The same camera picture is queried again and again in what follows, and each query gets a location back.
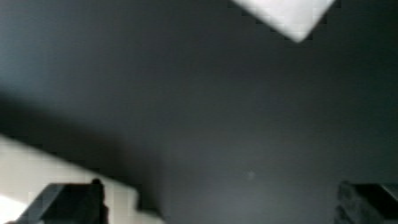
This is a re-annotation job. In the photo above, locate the white tag sheet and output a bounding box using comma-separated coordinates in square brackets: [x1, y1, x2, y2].
[232, 0, 337, 43]

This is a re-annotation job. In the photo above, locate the white square tabletop part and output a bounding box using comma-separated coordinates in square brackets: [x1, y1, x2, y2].
[0, 135, 166, 224]

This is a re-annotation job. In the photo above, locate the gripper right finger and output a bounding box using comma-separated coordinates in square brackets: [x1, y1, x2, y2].
[335, 181, 398, 224]

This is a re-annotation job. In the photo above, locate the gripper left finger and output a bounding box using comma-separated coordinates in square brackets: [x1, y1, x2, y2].
[17, 178, 111, 224]

